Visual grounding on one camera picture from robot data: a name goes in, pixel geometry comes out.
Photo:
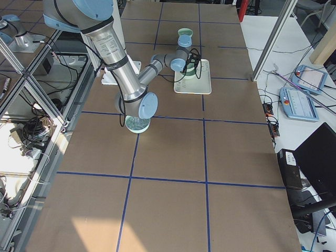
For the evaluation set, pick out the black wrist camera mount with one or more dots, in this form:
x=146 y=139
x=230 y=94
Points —
x=197 y=58

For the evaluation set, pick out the lower blue teach pendant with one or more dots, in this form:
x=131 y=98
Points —
x=298 y=104

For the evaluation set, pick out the black computer box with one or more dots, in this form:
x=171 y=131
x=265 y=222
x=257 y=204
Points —
x=289 y=169

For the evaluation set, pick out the white camera stand pillar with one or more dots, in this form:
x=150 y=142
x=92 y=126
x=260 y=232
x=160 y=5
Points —
x=102 y=25

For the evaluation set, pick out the cream bear tray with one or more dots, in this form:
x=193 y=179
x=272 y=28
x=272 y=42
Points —
x=200 y=83

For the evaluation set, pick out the aluminium frame post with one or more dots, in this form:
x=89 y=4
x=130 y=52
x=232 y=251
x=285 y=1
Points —
x=279 y=24

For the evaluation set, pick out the black orange power strip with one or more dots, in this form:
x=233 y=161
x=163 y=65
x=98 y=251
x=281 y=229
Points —
x=273 y=123

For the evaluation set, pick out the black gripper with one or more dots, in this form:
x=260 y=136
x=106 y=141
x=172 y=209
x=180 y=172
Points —
x=189 y=62

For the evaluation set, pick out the green bowl with ice cubes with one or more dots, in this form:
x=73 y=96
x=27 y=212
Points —
x=137 y=125

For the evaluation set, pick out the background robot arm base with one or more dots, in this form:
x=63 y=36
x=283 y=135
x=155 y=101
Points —
x=14 y=34

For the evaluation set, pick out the upper blue teach pendant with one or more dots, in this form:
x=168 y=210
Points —
x=309 y=78

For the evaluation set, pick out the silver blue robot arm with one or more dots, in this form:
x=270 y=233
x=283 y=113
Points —
x=66 y=15

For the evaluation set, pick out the blue teach pendant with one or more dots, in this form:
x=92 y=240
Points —
x=309 y=78
x=298 y=104

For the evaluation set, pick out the wooden board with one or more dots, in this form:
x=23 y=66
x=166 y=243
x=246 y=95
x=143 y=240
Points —
x=325 y=47

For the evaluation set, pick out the black laptop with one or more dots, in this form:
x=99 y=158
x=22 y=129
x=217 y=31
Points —
x=316 y=160

